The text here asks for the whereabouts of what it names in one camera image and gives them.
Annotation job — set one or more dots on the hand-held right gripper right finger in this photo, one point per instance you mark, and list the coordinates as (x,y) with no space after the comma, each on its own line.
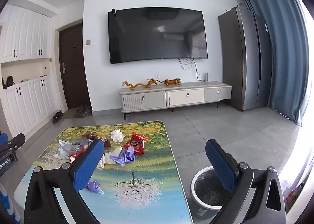
(220,165)

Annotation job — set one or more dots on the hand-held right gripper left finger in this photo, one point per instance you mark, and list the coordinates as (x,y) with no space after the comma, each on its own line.
(88,167)

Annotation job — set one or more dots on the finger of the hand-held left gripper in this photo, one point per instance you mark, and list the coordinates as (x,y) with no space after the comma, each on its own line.
(3,138)
(16,141)

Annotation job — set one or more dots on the blue white milk carton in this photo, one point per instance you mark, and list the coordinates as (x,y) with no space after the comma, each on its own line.
(61,145)

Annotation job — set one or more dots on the white trash bin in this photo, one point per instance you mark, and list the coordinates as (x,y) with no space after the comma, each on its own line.
(203,204)

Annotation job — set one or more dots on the small red wrapper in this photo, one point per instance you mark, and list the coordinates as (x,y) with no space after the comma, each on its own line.
(75,155)

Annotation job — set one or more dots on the small purple wrapper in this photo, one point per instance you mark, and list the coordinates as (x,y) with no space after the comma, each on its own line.
(94,186)

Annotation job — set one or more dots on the clear plastic bag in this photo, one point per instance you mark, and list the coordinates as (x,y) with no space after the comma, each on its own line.
(76,146)

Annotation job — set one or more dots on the white paper sheet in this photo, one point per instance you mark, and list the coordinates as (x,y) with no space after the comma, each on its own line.
(111,156)

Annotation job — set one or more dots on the brown snack wrapper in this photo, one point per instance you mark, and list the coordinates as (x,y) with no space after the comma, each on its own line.
(99,138)

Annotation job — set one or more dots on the white hallway cabinet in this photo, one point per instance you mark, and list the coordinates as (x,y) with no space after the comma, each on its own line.
(32,106)

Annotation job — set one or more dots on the crumpled white tissue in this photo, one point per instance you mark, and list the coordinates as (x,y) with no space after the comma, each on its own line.
(117,135)

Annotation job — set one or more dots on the black shoes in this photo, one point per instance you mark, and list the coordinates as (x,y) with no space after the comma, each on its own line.
(57,116)

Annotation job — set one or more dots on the red snack packet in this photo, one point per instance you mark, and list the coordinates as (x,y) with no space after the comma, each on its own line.
(135,143)

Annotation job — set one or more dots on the brown shoes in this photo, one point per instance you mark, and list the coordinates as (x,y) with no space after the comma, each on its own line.
(83,111)

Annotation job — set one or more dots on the landscape print table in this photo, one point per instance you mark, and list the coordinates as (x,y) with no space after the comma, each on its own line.
(142,184)

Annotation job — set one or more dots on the black bag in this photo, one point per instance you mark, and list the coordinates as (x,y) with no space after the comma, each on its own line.
(8,81)

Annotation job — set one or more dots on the white router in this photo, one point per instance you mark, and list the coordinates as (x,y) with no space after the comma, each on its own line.
(207,76)

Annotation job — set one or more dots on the white television cabinet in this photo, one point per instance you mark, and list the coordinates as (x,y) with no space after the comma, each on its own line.
(152,100)

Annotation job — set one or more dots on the dark brown door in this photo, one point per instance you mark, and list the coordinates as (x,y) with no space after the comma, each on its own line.
(73,67)

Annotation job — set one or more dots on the golden dragon figurine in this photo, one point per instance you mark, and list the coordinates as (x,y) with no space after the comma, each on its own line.
(137,85)

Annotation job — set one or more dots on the golden tiger figurine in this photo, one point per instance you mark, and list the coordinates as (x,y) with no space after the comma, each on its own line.
(171,82)

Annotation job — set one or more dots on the grey refrigerator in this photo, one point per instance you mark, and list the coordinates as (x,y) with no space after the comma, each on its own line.
(242,62)

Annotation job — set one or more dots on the blue curtain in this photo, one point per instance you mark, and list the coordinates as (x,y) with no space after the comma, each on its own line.
(282,54)

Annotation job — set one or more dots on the wall switch panel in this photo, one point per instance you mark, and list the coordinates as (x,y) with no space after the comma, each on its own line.
(87,41)

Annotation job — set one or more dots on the black wall television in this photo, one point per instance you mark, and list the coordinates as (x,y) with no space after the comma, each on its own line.
(157,35)

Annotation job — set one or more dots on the small white camera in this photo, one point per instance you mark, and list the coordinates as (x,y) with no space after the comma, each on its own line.
(113,11)

